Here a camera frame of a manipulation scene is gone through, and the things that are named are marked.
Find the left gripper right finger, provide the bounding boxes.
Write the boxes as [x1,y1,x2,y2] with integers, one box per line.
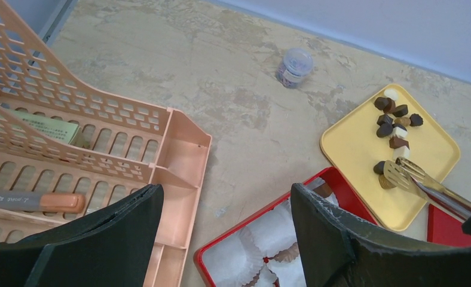
[290,183,471,286]

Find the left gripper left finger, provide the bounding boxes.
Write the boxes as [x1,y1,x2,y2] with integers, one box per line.
[0,184,164,286]

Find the brown square chocolate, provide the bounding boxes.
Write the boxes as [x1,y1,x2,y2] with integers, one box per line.
[313,183,333,199]

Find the metal serving tongs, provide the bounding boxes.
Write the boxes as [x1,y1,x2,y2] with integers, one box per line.
[383,157,471,222]

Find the red compartment chocolate box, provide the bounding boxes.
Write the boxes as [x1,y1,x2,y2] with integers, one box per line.
[192,166,379,287]

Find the caramel ridged chocolate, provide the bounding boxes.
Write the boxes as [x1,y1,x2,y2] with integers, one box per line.
[378,175,396,190]

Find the dark round chocolate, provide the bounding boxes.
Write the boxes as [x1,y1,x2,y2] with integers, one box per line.
[373,161,386,175]

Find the white square chocolate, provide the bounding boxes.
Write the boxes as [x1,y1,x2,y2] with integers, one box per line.
[393,145,410,160]

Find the dark fluted chocolate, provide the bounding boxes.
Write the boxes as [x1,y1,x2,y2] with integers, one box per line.
[409,114,424,127]

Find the white round chocolate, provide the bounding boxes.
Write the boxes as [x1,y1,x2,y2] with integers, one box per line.
[384,88,399,101]

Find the red box lid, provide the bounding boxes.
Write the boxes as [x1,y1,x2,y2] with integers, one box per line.
[427,205,471,247]

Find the orange grey utility knife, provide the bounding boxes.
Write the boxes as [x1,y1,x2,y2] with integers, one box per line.
[0,190,86,213]

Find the pink plastic file rack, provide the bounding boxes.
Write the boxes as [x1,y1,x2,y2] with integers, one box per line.
[0,1,212,286]

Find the green paper box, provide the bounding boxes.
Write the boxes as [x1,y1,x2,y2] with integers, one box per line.
[0,110,89,148]

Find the yellow plastic tray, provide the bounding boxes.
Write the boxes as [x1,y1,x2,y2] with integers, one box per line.
[320,84,461,231]

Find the small clear plastic jar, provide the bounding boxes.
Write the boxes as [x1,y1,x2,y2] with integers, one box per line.
[276,48,314,88]

